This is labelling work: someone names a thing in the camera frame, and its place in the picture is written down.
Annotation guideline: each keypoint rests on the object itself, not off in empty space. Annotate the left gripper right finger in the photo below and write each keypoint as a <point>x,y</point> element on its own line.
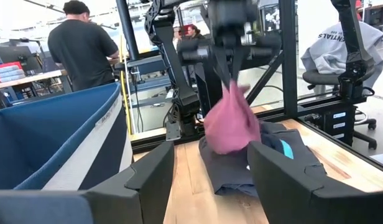
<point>291,196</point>

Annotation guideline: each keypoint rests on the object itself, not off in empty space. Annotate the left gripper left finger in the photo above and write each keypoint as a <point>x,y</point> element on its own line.
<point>132,199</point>

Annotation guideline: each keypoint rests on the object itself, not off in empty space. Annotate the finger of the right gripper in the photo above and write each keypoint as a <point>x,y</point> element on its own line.
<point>225,62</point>
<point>240,60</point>

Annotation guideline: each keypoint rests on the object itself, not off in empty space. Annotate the pink cloth garment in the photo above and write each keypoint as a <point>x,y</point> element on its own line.
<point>232,124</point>

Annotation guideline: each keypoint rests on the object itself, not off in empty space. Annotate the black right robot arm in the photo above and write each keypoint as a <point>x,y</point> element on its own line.
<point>176,62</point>

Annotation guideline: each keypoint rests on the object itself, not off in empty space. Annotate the right pile of clothes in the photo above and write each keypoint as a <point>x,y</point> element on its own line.
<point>228,174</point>

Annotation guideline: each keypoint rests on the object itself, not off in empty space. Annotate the person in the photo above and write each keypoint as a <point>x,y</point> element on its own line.
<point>194,32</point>
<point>82,53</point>
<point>331,53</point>

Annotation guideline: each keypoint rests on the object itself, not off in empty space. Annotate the dark sock with teal toe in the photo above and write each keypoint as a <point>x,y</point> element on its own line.
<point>286,149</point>

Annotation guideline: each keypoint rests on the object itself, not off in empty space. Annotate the grey side table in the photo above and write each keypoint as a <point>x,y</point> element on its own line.
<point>154,67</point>

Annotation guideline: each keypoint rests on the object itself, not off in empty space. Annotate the black office chair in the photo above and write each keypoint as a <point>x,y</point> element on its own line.
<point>322,77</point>

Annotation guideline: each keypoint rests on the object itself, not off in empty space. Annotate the black cabinet with white labels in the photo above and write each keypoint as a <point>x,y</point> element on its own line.
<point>334,124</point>

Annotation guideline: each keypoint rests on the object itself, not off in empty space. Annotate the navy white striped fabric basket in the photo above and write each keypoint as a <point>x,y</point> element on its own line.
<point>54,140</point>

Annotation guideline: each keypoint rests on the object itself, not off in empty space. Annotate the light wooden workbench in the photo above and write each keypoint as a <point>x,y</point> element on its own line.
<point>23,79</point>

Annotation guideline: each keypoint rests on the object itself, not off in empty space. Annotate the red storage box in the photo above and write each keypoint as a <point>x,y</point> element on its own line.
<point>5,66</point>

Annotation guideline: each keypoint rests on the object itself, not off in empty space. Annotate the black monitor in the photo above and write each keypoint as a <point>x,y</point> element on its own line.
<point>14,56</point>

